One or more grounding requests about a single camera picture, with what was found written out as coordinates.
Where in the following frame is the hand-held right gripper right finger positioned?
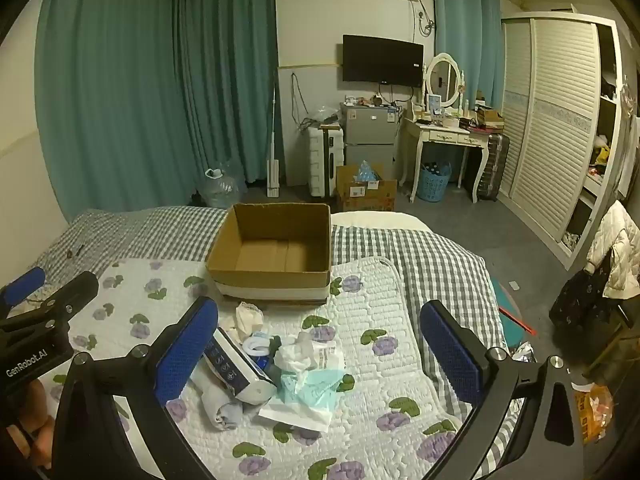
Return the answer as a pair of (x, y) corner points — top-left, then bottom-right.
(419, 300), (588, 480)

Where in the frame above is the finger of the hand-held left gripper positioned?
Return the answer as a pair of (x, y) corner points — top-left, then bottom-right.
(0, 266), (47, 318)
(0, 271), (100, 333)

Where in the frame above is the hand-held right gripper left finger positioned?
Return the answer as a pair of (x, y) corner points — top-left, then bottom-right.
(52, 296), (221, 480)

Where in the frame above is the white navy-edged tissue pack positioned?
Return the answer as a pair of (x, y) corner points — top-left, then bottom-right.
(202, 327), (278, 403)

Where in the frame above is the grey cloth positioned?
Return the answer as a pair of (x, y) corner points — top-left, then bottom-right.
(200, 382), (246, 431)

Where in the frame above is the cream lace cloth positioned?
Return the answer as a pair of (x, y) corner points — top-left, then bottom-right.
(235, 301), (265, 341)

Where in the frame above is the white soft pack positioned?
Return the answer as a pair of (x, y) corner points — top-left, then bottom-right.
(257, 400), (333, 432)

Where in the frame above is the person's left hand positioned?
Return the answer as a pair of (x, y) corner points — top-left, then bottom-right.
(5, 377), (57, 468)

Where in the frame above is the red stick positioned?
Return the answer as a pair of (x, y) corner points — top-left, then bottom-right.
(495, 305), (537, 336)

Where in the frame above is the floral quilted mat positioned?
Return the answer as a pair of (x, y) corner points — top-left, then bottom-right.
(50, 256), (526, 480)

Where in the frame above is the white crumpled plastic wrapper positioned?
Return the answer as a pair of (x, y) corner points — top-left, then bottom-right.
(274, 330), (346, 373)

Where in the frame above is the teal crumpled plastic bag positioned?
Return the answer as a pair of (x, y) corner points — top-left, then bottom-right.
(277, 369), (346, 413)

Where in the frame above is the black floral bag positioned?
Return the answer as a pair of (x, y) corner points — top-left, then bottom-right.
(549, 260), (616, 333)

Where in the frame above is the orange snack bag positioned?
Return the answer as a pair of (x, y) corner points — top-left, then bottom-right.
(572, 382), (615, 446)

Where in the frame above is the cream blanket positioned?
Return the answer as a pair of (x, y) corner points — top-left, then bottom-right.
(330, 210), (426, 233)

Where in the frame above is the blue plastic basket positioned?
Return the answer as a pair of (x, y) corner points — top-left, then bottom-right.
(417, 161), (452, 202)

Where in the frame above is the clear water jug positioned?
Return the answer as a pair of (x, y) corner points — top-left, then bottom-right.
(202, 160), (248, 208)

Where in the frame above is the printed cardboard box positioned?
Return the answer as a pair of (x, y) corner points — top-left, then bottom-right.
(335, 162), (398, 213)

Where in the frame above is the black suitcase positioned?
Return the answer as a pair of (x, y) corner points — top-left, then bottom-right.
(465, 132), (511, 203)

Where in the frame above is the white padded jacket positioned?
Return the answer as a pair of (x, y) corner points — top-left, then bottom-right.
(586, 200), (640, 301)

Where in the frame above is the white flat mop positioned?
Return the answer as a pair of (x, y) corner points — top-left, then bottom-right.
(266, 72), (283, 198)

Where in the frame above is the teal curtain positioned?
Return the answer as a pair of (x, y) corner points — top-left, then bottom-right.
(432, 0), (503, 111)
(172, 0), (281, 196)
(34, 0), (201, 221)

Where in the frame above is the white dressing table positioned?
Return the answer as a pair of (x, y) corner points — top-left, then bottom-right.
(400, 115), (493, 204)

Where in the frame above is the white suitcase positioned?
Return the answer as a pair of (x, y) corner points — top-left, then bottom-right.
(306, 125), (346, 198)

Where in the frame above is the grey mini fridge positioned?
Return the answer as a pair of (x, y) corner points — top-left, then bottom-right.
(340, 102), (401, 193)

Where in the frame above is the colourful clothes pile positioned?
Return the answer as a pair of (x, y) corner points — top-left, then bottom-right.
(587, 132), (613, 181)

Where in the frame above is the white louvred wardrobe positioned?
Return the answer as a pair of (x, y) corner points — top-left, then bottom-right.
(500, 10), (631, 271)

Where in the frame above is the white oval vanity mirror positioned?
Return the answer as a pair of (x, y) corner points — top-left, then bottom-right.
(422, 52), (466, 111)

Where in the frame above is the black wall cable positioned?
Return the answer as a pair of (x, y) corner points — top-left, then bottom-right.
(290, 72), (311, 131)

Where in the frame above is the black wall television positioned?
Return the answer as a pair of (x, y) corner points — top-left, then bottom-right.
(342, 34), (425, 88)

